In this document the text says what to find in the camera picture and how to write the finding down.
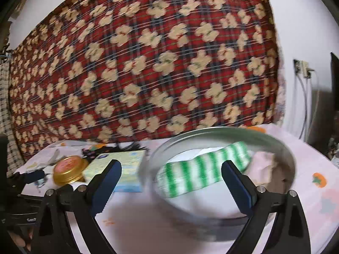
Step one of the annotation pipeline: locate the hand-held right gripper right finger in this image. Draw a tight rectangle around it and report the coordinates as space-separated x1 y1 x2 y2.
221 160 310 254

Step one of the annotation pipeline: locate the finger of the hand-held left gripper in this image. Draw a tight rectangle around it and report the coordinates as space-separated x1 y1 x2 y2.
12 170 46 185

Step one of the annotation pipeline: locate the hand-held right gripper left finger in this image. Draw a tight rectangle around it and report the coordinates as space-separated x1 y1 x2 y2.
32 159 123 254

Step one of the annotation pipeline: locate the green white striped cloth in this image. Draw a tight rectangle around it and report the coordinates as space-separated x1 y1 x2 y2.
156 141 252 198

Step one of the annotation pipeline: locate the round grey metal basin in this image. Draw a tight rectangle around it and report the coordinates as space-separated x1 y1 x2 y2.
139 126 297 242

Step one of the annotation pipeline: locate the yellow dotted tissue pack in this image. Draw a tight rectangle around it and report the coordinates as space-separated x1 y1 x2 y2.
82 149 147 193

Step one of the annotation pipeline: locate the white glove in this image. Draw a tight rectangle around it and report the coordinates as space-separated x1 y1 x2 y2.
26 148 63 170

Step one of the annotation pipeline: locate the pale pink cloth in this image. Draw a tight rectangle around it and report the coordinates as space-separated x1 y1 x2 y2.
244 151 278 186

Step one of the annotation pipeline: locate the gold round tin pink lid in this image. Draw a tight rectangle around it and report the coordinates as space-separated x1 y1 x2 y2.
53 156 89 186

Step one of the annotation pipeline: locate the checked cloth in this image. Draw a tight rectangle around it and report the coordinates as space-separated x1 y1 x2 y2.
0 61 25 178

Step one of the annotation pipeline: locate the white persimmon print tablecloth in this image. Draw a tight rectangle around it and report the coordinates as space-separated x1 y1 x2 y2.
18 124 339 254

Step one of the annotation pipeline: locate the red plaid bear blanket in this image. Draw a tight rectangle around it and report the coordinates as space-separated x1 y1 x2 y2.
8 0 281 162

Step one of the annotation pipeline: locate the dark monitor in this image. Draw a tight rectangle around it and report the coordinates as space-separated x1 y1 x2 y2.
330 51 339 149

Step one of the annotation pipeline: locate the white cable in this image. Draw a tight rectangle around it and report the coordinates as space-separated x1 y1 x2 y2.
298 77 313 139

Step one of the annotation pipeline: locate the wall socket with plugs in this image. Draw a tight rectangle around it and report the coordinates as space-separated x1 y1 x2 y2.
293 58 315 78

